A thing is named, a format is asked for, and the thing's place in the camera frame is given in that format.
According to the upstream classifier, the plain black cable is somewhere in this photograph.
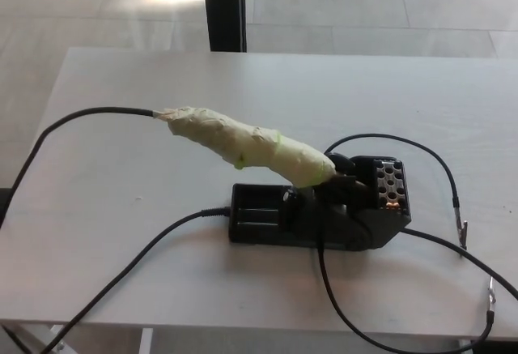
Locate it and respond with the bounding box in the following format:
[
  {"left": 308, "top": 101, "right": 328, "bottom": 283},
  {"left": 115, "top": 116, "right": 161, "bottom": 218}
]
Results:
[{"left": 403, "top": 227, "right": 518, "bottom": 289}]

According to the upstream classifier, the black stand power cable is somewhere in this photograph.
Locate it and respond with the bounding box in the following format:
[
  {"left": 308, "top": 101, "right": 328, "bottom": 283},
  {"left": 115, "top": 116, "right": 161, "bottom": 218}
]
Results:
[{"left": 42, "top": 205, "right": 232, "bottom": 354}]

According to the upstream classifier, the tape-wrapped soldering iron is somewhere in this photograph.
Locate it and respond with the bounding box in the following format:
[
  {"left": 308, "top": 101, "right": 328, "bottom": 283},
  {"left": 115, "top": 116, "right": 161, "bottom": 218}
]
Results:
[{"left": 152, "top": 104, "right": 338, "bottom": 190}]

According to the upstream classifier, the thin dark cable under table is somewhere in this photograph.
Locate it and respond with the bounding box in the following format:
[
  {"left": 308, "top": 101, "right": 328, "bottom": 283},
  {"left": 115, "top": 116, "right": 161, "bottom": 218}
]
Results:
[{"left": 0, "top": 322, "right": 26, "bottom": 354}]

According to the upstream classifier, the black soldering iron cable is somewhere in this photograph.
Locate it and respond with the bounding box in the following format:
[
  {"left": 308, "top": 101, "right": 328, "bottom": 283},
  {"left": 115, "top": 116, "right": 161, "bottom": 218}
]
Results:
[{"left": 0, "top": 105, "right": 157, "bottom": 220}]

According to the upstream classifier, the black soldering iron stand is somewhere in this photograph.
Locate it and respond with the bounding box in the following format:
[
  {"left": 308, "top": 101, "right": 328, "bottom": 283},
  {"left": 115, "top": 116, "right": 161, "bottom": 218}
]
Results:
[{"left": 227, "top": 150, "right": 414, "bottom": 252}]

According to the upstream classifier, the black lead with alligator clip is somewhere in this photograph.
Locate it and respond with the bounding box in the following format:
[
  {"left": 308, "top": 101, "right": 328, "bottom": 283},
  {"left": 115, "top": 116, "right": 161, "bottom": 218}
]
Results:
[
  {"left": 316, "top": 243, "right": 499, "bottom": 352},
  {"left": 322, "top": 132, "right": 470, "bottom": 250}
]

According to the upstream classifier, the black window frame post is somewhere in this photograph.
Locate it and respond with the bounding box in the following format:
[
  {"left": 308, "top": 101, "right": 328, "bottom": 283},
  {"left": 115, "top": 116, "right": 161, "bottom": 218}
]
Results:
[{"left": 202, "top": 0, "right": 248, "bottom": 53}]

